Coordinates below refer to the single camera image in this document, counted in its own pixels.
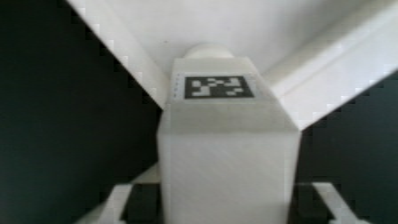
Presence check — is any white U-shaped fence wall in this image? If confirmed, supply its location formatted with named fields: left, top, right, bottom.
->
left=266, top=1, right=398, bottom=129

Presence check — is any white square table top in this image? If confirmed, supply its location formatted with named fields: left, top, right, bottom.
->
left=65, top=0, right=380, bottom=111

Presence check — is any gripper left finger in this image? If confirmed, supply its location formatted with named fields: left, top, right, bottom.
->
left=72, top=184, right=161, bottom=224

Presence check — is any white table leg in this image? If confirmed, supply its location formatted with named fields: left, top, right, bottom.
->
left=158, top=44, right=300, bottom=224

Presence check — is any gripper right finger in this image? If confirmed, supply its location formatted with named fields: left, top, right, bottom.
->
left=289, top=182, right=371, bottom=224

